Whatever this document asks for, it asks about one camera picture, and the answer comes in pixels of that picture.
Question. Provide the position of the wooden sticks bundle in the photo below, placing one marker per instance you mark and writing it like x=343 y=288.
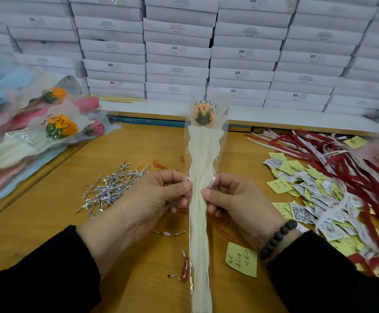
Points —
x=121 y=99

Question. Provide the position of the pile of red ribbons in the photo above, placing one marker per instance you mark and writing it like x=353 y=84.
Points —
x=346 y=166

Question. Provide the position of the person's left forearm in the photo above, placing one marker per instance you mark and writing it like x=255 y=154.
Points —
x=39 y=277

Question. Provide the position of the person's right forearm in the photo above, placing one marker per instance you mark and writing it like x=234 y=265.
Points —
x=336 y=277

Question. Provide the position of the person's right hand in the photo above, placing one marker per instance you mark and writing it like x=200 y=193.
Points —
x=241 y=208

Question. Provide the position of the pile of silver twist ties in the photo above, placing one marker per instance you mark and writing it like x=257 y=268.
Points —
x=108 y=189

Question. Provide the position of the pile of yellow white tags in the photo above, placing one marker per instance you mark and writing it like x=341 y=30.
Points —
x=307 y=198

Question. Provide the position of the pile of flowers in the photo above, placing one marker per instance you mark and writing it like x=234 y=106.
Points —
x=20 y=140

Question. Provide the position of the person's left hand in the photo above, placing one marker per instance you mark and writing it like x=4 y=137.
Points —
x=144 y=205

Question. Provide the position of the pile of orange paper clips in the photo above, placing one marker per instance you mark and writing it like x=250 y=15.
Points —
x=160 y=166

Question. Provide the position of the peach rose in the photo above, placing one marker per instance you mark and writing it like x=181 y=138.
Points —
x=204 y=153

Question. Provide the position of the wall of stacked white boxes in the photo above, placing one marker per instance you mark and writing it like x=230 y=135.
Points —
x=176 y=48

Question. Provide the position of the long white board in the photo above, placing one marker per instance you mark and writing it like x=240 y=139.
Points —
x=294 y=117

